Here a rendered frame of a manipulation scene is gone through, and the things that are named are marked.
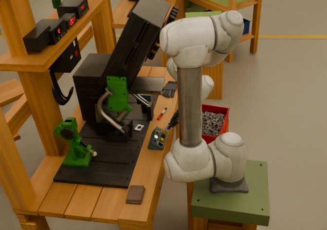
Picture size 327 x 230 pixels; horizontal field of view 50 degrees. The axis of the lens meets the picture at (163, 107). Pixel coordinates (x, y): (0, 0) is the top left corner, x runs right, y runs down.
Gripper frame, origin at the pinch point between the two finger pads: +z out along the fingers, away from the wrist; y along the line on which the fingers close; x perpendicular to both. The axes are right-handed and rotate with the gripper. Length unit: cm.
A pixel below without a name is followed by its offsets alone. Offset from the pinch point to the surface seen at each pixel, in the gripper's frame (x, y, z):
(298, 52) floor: -160, 297, 7
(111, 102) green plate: 35.9, 1.3, 6.7
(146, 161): 3.7, -22.1, 10.9
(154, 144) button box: 3.2, -12.7, 5.4
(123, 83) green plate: 35.7, 4.4, -7.5
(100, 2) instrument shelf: 73, 52, -19
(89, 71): 56, 15, 6
